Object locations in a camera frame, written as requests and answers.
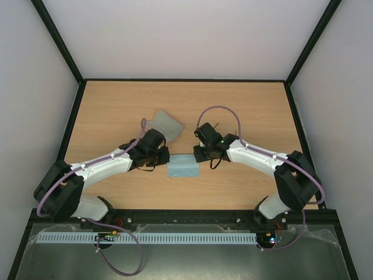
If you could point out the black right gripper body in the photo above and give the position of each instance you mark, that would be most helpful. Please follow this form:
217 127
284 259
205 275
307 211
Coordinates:
199 153

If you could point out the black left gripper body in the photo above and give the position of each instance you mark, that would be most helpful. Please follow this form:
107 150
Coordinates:
155 159

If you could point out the light blue cleaning cloth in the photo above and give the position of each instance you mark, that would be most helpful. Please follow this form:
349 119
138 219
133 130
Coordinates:
183 166

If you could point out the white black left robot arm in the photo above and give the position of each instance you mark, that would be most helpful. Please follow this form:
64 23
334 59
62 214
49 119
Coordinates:
59 195

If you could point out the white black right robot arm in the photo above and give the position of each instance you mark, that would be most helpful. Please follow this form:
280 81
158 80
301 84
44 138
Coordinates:
295 179

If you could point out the black aviator sunglasses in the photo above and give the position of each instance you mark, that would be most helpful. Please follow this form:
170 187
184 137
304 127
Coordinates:
226 128

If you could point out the grey metal front plate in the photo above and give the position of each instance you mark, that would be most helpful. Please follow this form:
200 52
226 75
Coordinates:
300 253

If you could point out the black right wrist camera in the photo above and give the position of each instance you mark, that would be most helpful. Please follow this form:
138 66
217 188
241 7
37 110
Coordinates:
207 134

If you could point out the light blue slotted cable duct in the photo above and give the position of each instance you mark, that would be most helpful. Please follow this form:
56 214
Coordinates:
147 238

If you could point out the black front mounting rail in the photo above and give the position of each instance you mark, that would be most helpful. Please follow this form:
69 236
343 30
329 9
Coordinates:
234 219

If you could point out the black left corner frame post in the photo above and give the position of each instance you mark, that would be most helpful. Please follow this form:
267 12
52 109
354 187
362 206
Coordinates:
49 24

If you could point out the black corner frame post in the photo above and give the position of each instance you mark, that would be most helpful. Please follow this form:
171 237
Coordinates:
49 24
321 25

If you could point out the black right corner frame post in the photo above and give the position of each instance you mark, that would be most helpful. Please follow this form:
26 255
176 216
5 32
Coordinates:
321 25

